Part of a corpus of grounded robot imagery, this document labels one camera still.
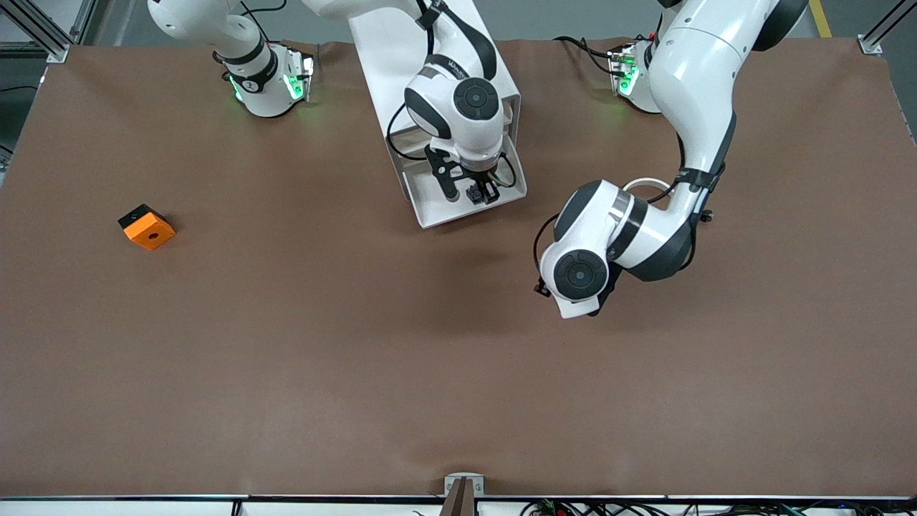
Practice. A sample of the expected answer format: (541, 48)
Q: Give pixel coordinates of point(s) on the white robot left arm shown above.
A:
(702, 86)

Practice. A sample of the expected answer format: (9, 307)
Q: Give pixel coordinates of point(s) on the white table edge rail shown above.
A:
(143, 506)

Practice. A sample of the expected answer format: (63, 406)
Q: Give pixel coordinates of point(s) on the orange and black block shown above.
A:
(149, 231)

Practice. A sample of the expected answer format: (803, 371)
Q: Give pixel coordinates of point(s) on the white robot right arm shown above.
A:
(458, 107)

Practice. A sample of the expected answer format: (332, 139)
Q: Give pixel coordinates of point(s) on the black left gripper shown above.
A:
(610, 288)

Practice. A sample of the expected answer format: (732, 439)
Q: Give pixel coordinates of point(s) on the brown table mat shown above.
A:
(358, 373)

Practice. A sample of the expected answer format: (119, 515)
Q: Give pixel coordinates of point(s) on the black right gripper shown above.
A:
(481, 181)

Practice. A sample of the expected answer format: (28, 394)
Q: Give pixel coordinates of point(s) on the grey metal bracket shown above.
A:
(464, 484)

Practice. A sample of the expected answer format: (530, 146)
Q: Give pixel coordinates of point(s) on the white drawer cabinet frame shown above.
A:
(380, 57)

